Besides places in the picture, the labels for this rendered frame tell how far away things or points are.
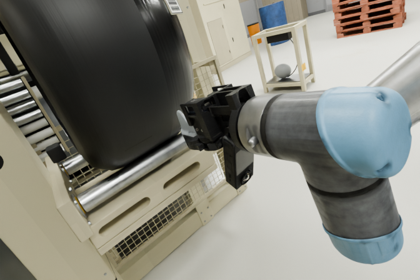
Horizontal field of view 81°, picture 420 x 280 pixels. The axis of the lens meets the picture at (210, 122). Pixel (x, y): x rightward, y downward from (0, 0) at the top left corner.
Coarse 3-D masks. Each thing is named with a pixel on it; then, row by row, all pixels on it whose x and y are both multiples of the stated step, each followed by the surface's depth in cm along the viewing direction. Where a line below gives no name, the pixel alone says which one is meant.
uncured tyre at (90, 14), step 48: (0, 0) 38; (48, 0) 38; (96, 0) 41; (144, 0) 45; (48, 48) 38; (96, 48) 41; (144, 48) 45; (48, 96) 44; (96, 96) 42; (144, 96) 48; (192, 96) 61; (96, 144) 48; (144, 144) 56
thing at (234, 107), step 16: (208, 96) 35; (224, 96) 34; (240, 96) 32; (192, 112) 37; (208, 112) 35; (224, 112) 33; (208, 128) 35; (224, 128) 36; (208, 144) 37; (240, 144) 31
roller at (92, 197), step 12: (168, 144) 65; (180, 144) 66; (144, 156) 63; (156, 156) 63; (168, 156) 65; (132, 168) 60; (144, 168) 61; (108, 180) 57; (120, 180) 58; (132, 180) 60; (84, 192) 55; (96, 192) 55; (108, 192) 57; (84, 204) 54; (96, 204) 56
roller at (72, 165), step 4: (76, 156) 79; (80, 156) 79; (68, 160) 78; (72, 160) 78; (76, 160) 78; (80, 160) 78; (84, 160) 79; (64, 164) 76; (68, 164) 76; (72, 164) 77; (76, 164) 77; (80, 164) 78; (84, 164) 79; (88, 164) 81; (68, 168) 76; (72, 168) 77; (76, 168) 78; (80, 168) 79; (68, 172) 77; (72, 172) 78
